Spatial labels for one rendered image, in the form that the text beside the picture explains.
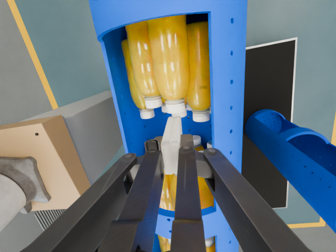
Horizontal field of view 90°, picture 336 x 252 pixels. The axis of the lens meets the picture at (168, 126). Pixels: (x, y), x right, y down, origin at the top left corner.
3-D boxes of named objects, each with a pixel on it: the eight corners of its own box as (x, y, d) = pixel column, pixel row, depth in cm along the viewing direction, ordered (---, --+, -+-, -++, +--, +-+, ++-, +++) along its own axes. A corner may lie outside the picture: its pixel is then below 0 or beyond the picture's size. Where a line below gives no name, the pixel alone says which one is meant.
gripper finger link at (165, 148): (173, 175, 14) (164, 175, 14) (176, 138, 21) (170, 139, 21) (169, 144, 13) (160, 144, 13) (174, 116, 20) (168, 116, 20)
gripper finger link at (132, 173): (161, 181, 13) (123, 183, 13) (167, 148, 17) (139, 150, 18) (159, 165, 12) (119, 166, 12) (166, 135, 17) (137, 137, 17)
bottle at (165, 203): (183, 222, 47) (176, 165, 41) (158, 225, 47) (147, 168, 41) (180, 203, 53) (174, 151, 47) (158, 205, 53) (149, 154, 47)
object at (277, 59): (228, 201, 183) (231, 212, 169) (215, 53, 134) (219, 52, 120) (279, 196, 176) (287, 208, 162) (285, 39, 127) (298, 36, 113)
